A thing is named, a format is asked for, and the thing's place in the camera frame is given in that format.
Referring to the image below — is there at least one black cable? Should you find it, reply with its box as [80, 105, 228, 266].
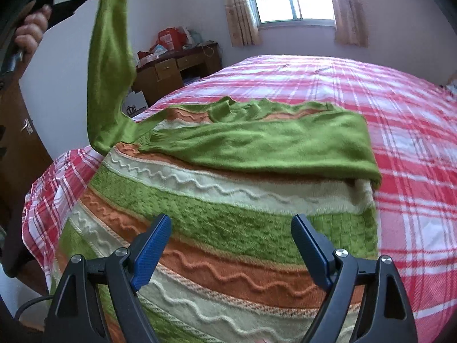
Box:
[13, 294, 55, 321]

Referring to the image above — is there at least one red plaid bed sheet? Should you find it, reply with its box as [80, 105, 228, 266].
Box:
[21, 54, 457, 343]

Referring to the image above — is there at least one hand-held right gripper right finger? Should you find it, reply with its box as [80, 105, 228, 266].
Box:
[290, 213, 418, 343]

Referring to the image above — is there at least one beige patterned curtain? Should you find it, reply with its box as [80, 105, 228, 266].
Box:
[324, 0, 369, 48]
[221, 0, 262, 47]

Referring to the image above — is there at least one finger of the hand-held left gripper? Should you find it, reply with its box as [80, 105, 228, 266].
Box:
[46, 0, 115, 31]

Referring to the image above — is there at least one white cardboard box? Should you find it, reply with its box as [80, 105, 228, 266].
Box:
[122, 90, 149, 118]

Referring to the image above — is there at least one dark cloth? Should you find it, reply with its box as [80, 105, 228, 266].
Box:
[0, 192, 41, 279]

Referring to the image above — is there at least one wooden door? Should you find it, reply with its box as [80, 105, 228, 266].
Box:
[0, 74, 55, 229]

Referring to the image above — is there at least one person's left hand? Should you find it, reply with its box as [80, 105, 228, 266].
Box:
[14, 3, 53, 55]

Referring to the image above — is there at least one red and blue packet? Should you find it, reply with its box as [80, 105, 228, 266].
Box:
[138, 44, 169, 68]

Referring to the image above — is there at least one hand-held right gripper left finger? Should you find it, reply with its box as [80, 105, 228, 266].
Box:
[45, 214, 173, 343]

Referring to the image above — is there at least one wooden desk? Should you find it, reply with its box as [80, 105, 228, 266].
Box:
[133, 42, 223, 107]

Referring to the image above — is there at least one red bag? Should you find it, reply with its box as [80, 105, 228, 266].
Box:
[158, 27, 186, 49]

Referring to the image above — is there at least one green towel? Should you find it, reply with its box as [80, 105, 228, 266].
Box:
[50, 0, 382, 343]

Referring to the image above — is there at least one white plastic bag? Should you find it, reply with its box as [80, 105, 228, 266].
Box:
[184, 26, 207, 48]

